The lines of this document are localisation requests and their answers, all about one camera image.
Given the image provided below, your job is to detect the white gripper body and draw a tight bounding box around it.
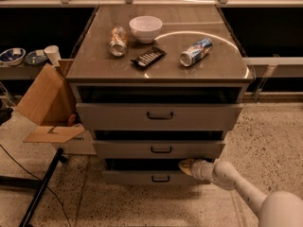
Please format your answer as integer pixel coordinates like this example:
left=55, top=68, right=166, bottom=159
left=190, top=160, right=217, bottom=182

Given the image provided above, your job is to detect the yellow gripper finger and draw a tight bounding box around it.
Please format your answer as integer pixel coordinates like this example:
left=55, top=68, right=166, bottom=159
left=178, top=159, right=194, bottom=176

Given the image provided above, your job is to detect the grey bottom drawer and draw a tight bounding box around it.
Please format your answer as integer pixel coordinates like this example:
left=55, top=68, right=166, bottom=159
left=102, top=159, right=208, bottom=185

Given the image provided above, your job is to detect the grey drawer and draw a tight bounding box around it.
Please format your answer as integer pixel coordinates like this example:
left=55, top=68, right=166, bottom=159
left=93, top=140, right=225, bottom=159
left=102, top=159, right=208, bottom=185
left=77, top=103, right=242, bottom=131

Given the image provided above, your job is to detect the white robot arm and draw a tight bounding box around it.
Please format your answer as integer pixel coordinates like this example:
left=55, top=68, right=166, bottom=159
left=178, top=159, right=303, bottom=227

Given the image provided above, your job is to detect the grey top drawer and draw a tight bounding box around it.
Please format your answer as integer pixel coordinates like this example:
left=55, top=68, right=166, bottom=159
left=77, top=103, right=242, bottom=131

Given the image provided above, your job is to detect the grey middle drawer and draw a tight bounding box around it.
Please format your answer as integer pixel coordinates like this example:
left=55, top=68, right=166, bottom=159
left=93, top=140, right=225, bottom=159

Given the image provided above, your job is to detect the grey drawer cabinet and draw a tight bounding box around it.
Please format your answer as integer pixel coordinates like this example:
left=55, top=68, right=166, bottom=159
left=65, top=4, right=255, bottom=175

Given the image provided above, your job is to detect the black snack bar packet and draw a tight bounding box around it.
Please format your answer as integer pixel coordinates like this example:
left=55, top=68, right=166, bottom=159
left=132, top=46, right=166, bottom=69

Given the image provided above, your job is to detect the blue silver soda can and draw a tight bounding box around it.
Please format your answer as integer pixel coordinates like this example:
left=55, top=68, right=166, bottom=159
left=180, top=38, right=213, bottom=67

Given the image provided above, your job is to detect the white bowl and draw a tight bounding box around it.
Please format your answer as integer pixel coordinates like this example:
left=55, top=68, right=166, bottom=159
left=129, top=16, right=163, bottom=44

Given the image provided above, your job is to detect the orange crushed soda can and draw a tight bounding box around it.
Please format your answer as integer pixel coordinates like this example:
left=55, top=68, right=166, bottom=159
left=109, top=26, right=129, bottom=57

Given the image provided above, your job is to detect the black stand leg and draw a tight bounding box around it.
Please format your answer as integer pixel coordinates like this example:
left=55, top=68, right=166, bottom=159
left=0, top=148, right=67, bottom=227

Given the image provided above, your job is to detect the open cardboard box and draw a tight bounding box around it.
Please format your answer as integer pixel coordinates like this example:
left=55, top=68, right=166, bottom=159
left=16, top=64, right=96, bottom=155

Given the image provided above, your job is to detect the white paper cup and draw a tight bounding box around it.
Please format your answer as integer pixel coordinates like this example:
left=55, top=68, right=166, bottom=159
left=45, top=45, right=61, bottom=65

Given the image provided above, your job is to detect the grey side shelf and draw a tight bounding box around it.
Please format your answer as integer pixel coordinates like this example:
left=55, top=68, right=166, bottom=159
left=0, top=64, right=43, bottom=80

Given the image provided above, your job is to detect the blue patterned bowl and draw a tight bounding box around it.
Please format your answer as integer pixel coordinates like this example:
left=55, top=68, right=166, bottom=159
left=0, top=47, right=26, bottom=66

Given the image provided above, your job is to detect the black floor cable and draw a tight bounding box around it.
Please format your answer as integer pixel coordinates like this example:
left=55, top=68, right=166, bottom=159
left=0, top=145, right=72, bottom=227

